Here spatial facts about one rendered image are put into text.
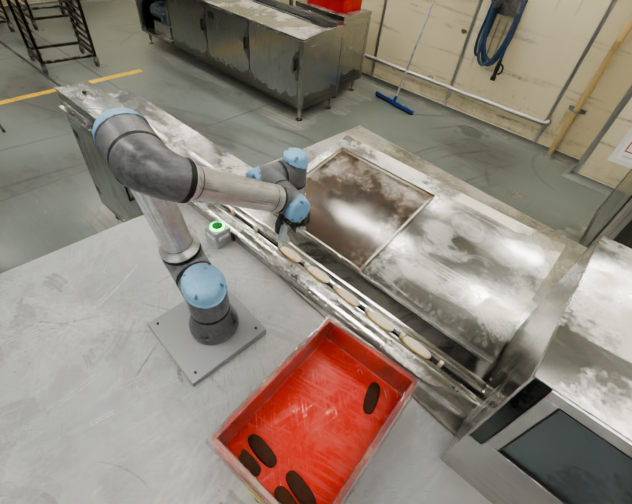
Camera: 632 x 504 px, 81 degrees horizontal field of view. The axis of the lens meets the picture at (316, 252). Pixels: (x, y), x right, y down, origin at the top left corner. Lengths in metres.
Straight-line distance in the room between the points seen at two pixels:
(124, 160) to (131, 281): 0.72
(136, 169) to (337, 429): 0.81
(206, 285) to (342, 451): 0.57
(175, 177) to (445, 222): 1.08
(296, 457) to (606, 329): 0.76
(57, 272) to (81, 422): 0.57
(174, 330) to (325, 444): 0.56
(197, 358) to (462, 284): 0.91
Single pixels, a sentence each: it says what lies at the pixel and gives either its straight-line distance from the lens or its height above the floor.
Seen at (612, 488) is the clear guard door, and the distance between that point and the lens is 0.92.
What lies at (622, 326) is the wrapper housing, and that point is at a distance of 0.95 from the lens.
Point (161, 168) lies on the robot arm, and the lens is 0.78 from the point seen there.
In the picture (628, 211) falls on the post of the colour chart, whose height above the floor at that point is 1.13.
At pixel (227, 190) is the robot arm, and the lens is 0.85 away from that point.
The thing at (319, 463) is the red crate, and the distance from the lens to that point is 1.08.
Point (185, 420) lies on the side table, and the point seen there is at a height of 0.82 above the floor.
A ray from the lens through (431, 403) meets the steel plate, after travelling 1.21.
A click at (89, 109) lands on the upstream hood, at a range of 2.33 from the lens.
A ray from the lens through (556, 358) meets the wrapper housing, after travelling 0.81.
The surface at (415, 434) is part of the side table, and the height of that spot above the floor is 0.82.
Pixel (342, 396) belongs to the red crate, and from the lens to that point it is 1.15.
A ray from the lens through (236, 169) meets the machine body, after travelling 1.90.
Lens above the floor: 1.87
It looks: 46 degrees down
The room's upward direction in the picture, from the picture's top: 8 degrees clockwise
